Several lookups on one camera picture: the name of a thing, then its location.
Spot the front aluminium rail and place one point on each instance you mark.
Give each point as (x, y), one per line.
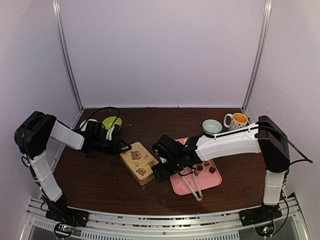
(225, 225)

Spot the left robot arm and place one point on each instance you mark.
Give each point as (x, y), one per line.
(32, 138)

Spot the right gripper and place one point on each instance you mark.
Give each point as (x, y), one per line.
(160, 172)

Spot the right aluminium frame post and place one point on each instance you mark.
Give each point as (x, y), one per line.
(264, 30)

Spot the aluminium frame post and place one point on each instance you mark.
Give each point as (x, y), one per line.
(65, 54)
(264, 30)

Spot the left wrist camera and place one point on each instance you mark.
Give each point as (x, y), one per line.
(112, 131)

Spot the green bowl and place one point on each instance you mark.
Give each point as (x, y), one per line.
(109, 122)

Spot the pink tray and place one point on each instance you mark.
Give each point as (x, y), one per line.
(198, 174)

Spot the small white black bowl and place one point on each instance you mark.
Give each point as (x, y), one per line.
(84, 123)

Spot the dark square chocolate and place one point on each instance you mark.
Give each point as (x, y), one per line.
(212, 170)

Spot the left aluminium frame post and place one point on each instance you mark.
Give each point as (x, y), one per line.
(65, 54)

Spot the beige bear tin lid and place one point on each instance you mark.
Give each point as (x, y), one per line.
(139, 161)

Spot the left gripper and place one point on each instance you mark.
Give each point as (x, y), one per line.
(117, 150)

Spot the white mug yellow inside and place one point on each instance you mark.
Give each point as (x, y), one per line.
(235, 121)

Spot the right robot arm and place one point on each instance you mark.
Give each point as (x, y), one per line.
(263, 137)

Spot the beige tin box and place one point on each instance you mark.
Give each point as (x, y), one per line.
(146, 180)

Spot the light blue bowl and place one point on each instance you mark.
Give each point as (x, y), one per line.
(212, 126)

